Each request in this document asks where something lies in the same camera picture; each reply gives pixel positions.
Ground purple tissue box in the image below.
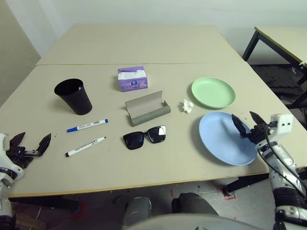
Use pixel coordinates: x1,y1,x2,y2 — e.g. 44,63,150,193
117,66,148,92

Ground grey glasses case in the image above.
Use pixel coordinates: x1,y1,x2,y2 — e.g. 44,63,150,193
125,90,171,127

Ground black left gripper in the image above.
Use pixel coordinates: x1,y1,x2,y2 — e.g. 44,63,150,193
6,132,52,169

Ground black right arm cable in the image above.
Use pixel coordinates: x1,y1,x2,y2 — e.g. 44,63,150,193
266,121,304,195

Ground brown wooden plank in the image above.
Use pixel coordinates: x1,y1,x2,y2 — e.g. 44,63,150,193
11,203,47,230

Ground white marker black cap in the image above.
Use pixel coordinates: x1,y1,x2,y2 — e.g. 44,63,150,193
65,136,107,158

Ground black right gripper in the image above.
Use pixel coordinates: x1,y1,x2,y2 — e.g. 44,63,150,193
231,111,272,144

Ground white tissue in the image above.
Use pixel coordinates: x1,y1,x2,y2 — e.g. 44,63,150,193
179,99,194,113

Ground blue plastic plate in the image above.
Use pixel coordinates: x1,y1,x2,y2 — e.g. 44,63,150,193
199,111,259,166

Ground green plastic plate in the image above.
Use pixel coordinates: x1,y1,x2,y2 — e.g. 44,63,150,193
191,77,236,109

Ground grey robot right leg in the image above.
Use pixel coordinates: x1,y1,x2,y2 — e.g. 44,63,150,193
171,192,219,216

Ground beige table black legs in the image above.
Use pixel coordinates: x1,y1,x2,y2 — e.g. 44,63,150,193
241,26,307,110

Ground grey robot leg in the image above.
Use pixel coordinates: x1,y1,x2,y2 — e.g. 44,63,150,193
123,196,152,227
171,192,219,216

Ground black metal table foot bar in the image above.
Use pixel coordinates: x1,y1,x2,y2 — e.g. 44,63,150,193
8,195,82,215
226,172,269,194

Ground black sunglasses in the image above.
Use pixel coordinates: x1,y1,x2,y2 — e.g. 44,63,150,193
123,125,166,151

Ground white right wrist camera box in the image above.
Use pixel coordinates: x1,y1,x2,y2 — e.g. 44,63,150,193
263,114,295,147

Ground white marker blue cap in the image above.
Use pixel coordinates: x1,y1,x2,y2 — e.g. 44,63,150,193
66,118,109,133

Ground grey robot torso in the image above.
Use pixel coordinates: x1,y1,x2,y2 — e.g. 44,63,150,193
122,213,264,230

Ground dark floor mat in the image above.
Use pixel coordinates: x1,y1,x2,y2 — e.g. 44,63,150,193
248,62,307,115

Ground grey robot left leg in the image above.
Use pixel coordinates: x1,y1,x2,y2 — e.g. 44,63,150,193
123,196,152,227

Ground black plastic cup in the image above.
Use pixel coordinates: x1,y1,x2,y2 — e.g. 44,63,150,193
54,78,93,115

